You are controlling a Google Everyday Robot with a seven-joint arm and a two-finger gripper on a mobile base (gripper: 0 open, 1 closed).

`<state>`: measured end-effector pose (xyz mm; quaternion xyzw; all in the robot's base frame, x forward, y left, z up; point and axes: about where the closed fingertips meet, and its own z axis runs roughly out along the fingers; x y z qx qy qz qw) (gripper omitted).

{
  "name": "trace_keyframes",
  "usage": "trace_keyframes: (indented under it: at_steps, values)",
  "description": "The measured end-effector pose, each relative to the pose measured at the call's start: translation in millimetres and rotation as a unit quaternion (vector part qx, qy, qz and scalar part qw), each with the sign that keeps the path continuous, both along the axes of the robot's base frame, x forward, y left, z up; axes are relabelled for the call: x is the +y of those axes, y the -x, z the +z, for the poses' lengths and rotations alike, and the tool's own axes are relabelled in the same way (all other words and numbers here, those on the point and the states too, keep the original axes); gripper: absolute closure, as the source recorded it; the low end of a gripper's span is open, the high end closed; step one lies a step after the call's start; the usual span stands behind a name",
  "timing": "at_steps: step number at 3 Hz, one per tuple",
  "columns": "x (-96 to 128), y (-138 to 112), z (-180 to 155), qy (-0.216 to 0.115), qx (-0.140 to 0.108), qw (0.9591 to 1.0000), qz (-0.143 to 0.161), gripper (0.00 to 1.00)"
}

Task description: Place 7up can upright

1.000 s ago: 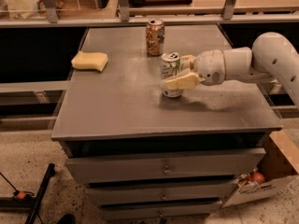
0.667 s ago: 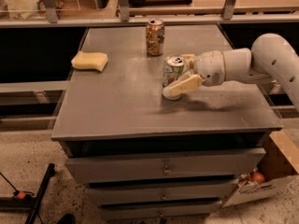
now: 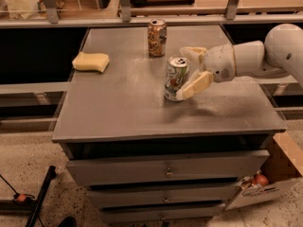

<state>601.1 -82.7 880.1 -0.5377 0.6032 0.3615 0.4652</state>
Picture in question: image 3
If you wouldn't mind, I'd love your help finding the black stand leg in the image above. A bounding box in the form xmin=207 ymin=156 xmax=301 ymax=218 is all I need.
xmin=26 ymin=166 xmax=56 ymax=227

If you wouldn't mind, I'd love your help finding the silver green 7up can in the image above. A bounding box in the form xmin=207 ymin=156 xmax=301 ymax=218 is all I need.
xmin=165 ymin=55 xmax=189 ymax=101

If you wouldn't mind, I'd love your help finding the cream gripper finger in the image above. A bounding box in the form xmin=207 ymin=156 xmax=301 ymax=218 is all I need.
xmin=176 ymin=70 xmax=214 ymax=101
xmin=179 ymin=46 xmax=207 ymax=63

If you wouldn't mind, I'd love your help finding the cardboard box with items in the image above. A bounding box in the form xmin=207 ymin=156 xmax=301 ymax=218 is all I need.
xmin=226 ymin=132 xmax=303 ymax=210

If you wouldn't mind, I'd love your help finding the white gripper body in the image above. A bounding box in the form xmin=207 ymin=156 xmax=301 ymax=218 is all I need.
xmin=204 ymin=44 xmax=236 ymax=82

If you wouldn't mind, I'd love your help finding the yellow sponge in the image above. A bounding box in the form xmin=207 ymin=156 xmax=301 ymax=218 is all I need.
xmin=72 ymin=52 xmax=110 ymax=73

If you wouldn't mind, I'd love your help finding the orange patterned soda can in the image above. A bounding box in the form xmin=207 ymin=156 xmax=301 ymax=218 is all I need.
xmin=148 ymin=19 xmax=167 ymax=57

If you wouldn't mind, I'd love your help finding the metal railing frame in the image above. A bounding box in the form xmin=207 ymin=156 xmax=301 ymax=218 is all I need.
xmin=0 ymin=0 xmax=303 ymax=28

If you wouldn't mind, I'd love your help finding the orange clamp with cable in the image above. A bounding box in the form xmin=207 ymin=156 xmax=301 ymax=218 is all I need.
xmin=0 ymin=174 xmax=35 ymax=205

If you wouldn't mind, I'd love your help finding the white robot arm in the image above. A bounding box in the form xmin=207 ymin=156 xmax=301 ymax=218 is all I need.
xmin=176 ymin=24 xmax=303 ymax=101

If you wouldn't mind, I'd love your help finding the grey drawer cabinet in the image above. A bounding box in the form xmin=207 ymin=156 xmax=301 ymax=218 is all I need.
xmin=52 ymin=27 xmax=285 ymax=223

